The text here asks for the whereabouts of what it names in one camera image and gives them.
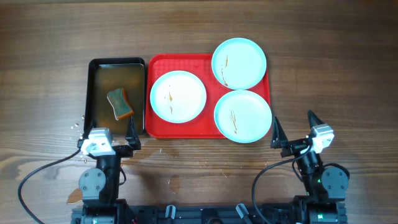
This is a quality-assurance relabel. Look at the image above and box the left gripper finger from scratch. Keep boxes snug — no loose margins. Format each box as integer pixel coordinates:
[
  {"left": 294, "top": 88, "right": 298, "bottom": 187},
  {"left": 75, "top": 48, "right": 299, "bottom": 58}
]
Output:
[
  {"left": 81, "top": 119, "right": 95, "bottom": 139},
  {"left": 125, "top": 116, "right": 141, "bottom": 148}
]

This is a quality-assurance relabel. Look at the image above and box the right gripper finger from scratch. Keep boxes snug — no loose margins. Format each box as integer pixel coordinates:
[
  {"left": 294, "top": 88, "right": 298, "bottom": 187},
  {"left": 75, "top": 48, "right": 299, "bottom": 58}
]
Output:
[
  {"left": 270, "top": 116, "right": 288, "bottom": 149},
  {"left": 307, "top": 110, "right": 324, "bottom": 128}
]

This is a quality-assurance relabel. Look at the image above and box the orange green scrub sponge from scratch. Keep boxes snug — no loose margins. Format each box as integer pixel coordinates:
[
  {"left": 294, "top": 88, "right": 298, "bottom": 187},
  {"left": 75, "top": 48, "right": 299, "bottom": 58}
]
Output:
[{"left": 106, "top": 88, "right": 134, "bottom": 120}]

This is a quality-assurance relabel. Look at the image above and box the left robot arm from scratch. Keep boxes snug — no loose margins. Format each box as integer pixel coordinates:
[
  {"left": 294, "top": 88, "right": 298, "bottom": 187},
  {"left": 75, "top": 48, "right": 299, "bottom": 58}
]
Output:
[{"left": 71, "top": 117, "right": 141, "bottom": 224}]

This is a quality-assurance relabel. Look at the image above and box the light blue plate top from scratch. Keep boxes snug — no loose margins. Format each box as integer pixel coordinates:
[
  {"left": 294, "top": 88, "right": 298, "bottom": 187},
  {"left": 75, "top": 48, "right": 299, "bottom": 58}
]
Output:
[{"left": 211, "top": 37, "right": 267, "bottom": 90}]

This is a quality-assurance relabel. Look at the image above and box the light blue plate bottom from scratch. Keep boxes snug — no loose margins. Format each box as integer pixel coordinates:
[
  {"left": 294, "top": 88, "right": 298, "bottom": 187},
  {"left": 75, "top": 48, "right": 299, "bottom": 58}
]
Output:
[{"left": 214, "top": 90, "right": 272, "bottom": 143}]

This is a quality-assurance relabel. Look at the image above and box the black water tray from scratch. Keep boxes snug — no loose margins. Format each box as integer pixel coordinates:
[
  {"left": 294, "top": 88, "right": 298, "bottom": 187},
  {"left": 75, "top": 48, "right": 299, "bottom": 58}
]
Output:
[{"left": 83, "top": 57, "right": 146, "bottom": 136}]

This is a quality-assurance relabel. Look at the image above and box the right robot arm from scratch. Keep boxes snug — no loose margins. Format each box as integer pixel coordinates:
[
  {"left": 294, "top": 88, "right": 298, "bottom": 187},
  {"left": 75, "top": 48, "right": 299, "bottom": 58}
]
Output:
[{"left": 271, "top": 110, "right": 350, "bottom": 224}]

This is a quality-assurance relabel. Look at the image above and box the light blue plate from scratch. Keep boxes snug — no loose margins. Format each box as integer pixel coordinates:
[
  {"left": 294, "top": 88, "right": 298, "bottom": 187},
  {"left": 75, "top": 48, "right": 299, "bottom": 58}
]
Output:
[
  {"left": 149, "top": 70, "right": 206, "bottom": 124},
  {"left": 211, "top": 37, "right": 267, "bottom": 90},
  {"left": 214, "top": 90, "right": 272, "bottom": 143}
]

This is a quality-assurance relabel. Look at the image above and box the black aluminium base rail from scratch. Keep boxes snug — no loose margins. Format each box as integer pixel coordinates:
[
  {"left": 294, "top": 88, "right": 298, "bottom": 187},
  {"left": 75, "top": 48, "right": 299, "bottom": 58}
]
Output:
[{"left": 71, "top": 200, "right": 348, "bottom": 224}]

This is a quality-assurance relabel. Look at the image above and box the red plastic tray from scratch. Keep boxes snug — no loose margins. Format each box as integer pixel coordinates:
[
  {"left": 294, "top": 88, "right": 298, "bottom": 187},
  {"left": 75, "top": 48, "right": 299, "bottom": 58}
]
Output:
[{"left": 145, "top": 54, "right": 271, "bottom": 139}]

